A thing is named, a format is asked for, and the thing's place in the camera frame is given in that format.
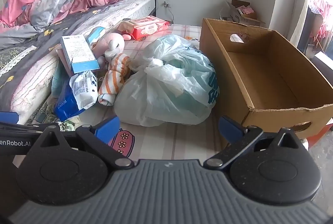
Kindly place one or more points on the blue white packet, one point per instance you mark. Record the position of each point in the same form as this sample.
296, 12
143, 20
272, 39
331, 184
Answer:
67, 104

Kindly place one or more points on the large brown cardboard box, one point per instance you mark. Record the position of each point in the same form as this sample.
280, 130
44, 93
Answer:
216, 62

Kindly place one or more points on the white plastic bag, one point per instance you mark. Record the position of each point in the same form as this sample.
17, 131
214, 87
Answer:
161, 88

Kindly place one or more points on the green white scrunchie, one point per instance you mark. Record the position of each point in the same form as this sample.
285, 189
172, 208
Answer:
69, 124

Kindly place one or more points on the teal wipes packet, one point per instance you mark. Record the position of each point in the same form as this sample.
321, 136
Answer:
56, 83

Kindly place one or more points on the small open cardboard box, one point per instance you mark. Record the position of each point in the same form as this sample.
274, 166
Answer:
249, 20

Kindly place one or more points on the pink plush toy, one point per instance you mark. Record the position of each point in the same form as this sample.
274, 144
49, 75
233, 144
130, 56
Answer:
111, 43

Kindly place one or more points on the grey lace-trimmed cloth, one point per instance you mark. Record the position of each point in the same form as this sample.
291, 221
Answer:
10, 57

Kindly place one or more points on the pink wet wipes packet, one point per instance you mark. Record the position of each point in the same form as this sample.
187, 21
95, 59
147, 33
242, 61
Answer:
145, 29

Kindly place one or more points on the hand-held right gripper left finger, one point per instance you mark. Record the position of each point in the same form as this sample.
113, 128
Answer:
108, 127

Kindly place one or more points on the bed with grey sheet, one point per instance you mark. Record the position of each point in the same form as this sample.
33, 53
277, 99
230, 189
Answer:
85, 18

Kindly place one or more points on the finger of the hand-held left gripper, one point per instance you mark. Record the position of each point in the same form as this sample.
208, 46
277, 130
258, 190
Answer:
7, 117

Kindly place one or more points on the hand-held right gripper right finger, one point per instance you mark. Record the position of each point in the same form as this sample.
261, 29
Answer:
230, 129

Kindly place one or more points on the wall socket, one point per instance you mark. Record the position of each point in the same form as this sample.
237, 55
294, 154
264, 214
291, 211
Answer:
167, 3

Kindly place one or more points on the pink packets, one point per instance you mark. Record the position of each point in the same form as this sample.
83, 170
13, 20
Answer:
245, 9

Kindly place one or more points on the blue white carton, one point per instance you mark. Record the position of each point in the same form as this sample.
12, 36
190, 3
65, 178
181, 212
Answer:
78, 52

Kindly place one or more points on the white knitted blanket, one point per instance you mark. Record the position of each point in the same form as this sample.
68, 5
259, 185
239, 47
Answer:
31, 78

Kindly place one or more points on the orange white striped sock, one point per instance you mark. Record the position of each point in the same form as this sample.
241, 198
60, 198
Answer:
111, 83

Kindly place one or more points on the pink hanging garment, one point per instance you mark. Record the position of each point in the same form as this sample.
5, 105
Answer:
322, 13

